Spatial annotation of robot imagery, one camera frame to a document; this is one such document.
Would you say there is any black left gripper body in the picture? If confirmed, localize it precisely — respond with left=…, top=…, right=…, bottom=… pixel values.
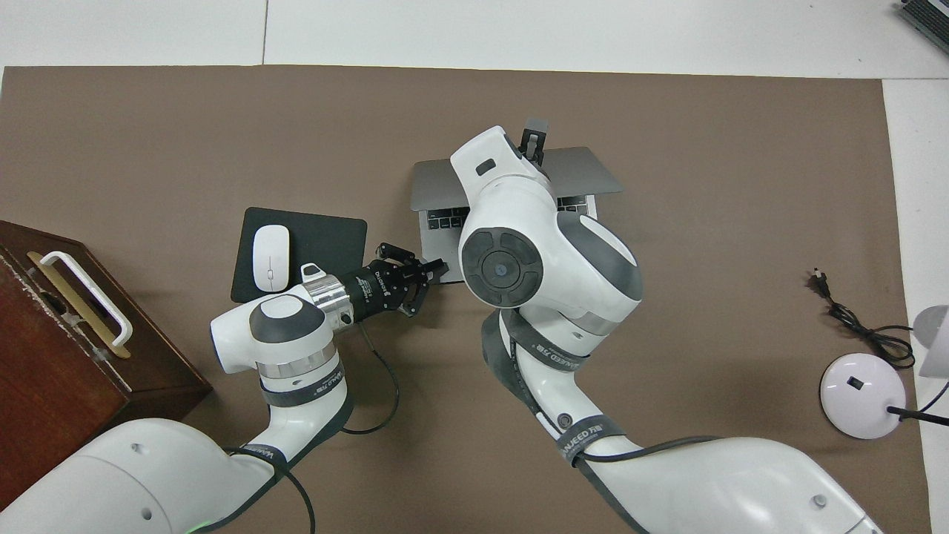
left=343, top=261, right=412, bottom=323

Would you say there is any grey laptop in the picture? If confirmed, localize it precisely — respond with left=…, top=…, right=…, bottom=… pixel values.
left=410, top=146, right=625, bottom=285

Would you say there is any black mouse pad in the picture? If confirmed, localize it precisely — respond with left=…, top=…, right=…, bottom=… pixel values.
left=231, top=207, right=368, bottom=305

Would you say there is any white computer mouse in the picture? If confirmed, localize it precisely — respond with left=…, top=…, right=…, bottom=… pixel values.
left=252, top=225, right=291, bottom=293

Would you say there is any brown table mat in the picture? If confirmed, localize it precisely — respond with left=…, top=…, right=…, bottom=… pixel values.
left=0, top=65, right=931, bottom=534

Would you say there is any brass plate of box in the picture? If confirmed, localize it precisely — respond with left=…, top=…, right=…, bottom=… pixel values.
left=27, top=252, right=132, bottom=360

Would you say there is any brown wooden box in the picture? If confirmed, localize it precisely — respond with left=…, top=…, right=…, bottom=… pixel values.
left=0, top=220, right=214, bottom=512

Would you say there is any grey device with keys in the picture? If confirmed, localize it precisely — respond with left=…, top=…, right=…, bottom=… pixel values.
left=893, top=0, right=949, bottom=53

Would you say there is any white desk lamp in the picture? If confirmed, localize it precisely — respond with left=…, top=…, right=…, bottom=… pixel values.
left=819, top=303, right=949, bottom=440

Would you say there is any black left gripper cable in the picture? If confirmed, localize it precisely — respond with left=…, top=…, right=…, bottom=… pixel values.
left=222, top=323, right=401, bottom=534

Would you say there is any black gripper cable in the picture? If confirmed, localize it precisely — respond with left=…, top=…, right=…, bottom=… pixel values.
left=571, top=434, right=724, bottom=467
left=222, top=323, right=401, bottom=534

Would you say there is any white box handle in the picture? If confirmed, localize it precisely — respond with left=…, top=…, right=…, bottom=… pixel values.
left=41, top=251, right=133, bottom=348

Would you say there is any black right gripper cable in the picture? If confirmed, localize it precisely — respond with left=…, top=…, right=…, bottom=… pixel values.
left=571, top=434, right=724, bottom=467

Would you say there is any black lamp power cable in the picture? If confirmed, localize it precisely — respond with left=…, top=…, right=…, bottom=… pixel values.
left=808, top=268, right=916, bottom=369

